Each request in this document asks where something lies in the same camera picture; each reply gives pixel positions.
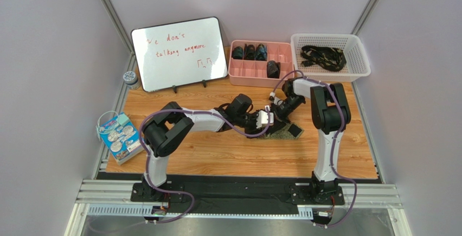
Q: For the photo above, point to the rolled dark tie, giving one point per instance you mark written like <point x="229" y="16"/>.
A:
<point x="273" y="69"/>
<point x="261" y="52"/>
<point x="237" y="53"/>
<point x="249" y="52"/>

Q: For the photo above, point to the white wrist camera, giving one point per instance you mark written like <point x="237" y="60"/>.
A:
<point x="264" y="117"/>
<point x="274" y="100"/>

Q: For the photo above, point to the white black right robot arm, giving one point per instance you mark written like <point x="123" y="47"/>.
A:
<point x="330" y="114"/>

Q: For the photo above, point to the light blue power adapter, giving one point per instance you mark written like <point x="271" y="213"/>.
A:
<point x="122" y="119"/>

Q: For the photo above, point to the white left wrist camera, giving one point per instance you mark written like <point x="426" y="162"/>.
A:
<point x="264" y="117"/>

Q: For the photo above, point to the aluminium frame rail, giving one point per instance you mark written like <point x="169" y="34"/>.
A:
<point x="112" y="198"/>

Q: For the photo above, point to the white plastic basket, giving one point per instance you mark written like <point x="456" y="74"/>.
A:
<point x="357" y="60"/>

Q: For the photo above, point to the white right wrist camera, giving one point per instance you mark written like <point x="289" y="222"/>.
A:
<point x="274" y="100"/>

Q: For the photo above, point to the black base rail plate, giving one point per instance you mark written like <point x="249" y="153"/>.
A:
<point x="232" y="194"/>

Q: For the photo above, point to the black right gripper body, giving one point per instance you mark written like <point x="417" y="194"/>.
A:
<point x="276" y="112"/>

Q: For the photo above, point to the green patterned tie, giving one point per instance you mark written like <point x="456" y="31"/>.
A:
<point x="283" y="131"/>

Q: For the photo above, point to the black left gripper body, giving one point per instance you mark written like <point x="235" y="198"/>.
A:
<point x="271" y="125"/>

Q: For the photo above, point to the pink divided organizer box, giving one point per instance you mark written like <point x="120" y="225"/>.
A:
<point x="253" y="72"/>

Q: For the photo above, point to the black camouflage tie in basket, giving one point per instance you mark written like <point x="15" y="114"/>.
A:
<point x="330" y="59"/>

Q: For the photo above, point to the small patterned round jar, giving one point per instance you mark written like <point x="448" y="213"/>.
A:
<point x="131" y="80"/>

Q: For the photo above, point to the white whiteboard black frame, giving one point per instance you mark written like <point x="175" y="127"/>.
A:
<point x="180" y="53"/>

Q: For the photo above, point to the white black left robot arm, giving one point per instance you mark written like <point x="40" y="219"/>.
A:
<point x="162" y="132"/>

